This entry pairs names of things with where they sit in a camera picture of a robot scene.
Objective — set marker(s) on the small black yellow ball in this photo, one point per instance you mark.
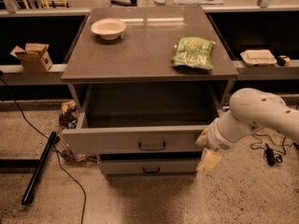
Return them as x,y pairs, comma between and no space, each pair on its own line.
283,60

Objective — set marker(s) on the grey drawer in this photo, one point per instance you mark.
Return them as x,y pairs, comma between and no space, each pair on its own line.
166,163
143,117

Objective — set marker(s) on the grey drawer cabinet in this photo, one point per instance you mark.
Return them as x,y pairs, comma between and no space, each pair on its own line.
144,51

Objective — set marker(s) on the black tube on floor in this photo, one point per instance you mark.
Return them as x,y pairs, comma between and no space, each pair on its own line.
28,195

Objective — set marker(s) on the white takeout container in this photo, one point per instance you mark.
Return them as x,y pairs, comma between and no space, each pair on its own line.
258,57

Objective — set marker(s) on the cardboard box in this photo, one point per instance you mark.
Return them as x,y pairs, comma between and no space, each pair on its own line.
34,58

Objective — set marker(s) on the grey lower drawer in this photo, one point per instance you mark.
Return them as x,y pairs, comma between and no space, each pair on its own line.
166,163

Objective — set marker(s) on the grey top drawer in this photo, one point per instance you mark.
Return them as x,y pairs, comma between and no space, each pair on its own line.
143,117

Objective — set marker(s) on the crumpled trash pile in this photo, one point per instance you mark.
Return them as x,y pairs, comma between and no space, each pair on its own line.
69,116

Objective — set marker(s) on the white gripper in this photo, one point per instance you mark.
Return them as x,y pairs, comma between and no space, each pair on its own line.
215,138

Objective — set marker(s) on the green chip bag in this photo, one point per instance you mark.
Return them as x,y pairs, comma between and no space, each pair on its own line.
193,52

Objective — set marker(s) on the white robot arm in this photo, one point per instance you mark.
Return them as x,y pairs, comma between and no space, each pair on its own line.
250,111

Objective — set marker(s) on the white bowl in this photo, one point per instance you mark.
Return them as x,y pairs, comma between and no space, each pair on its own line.
108,29

